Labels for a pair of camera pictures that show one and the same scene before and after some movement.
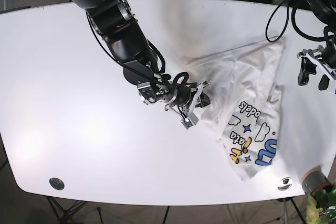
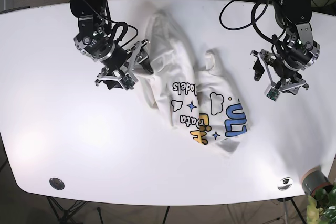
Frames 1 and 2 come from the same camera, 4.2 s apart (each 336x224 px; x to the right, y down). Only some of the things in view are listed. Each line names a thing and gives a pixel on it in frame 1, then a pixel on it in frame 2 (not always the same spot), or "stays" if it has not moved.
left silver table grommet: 57,183 stays
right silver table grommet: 285,184 stays
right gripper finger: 205,100 → 143,57
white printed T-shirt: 244,104 → 200,99
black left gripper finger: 307,67 → 260,65
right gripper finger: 189,119 → 126,82
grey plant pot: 314,180 stays
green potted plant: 321,207 stays
